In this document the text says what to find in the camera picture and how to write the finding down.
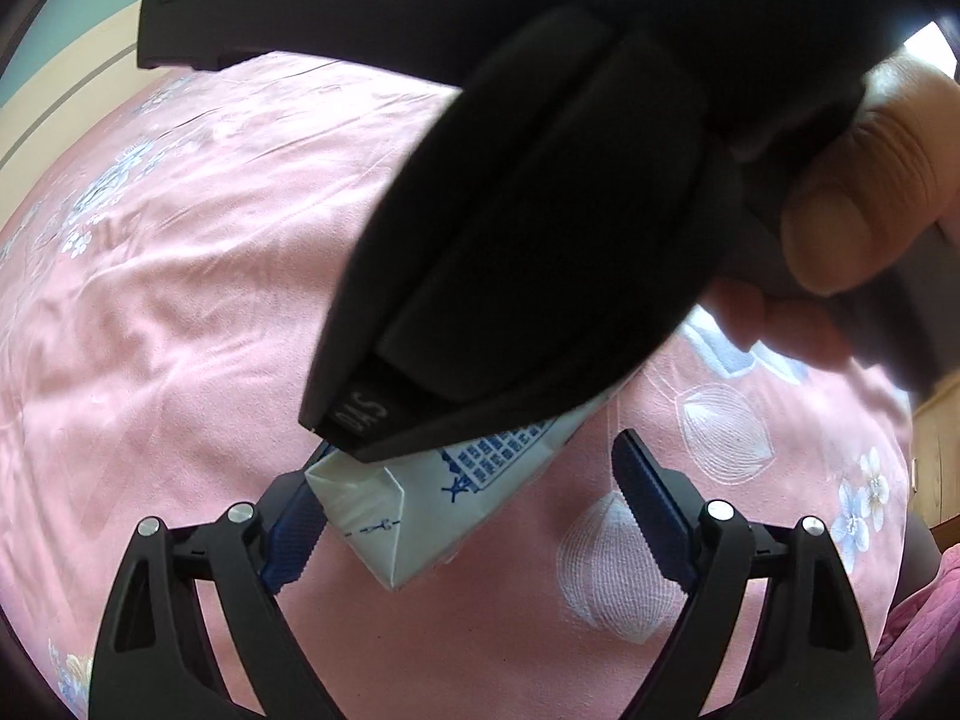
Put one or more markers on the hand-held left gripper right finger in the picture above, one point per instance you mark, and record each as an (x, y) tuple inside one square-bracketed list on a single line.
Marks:
[(649, 510)]

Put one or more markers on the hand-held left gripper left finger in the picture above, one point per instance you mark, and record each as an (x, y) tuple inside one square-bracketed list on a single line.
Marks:
[(292, 547)]

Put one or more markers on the white milk carton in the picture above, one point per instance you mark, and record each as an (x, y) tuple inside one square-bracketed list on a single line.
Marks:
[(420, 517)]

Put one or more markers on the person's right hand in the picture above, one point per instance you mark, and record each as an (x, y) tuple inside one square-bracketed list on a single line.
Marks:
[(862, 202)]

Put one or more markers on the pink floral bed sheet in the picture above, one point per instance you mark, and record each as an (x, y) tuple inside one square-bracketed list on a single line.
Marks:
[(187, 315)]

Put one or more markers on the pink cloth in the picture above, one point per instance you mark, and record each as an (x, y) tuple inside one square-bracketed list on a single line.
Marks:
[(926, 615)]

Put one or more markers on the window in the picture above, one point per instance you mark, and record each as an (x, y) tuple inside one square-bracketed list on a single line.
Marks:
[(934, 45)]

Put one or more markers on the beige wooden headboard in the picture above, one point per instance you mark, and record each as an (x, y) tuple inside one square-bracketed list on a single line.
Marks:
[(67, 67)]

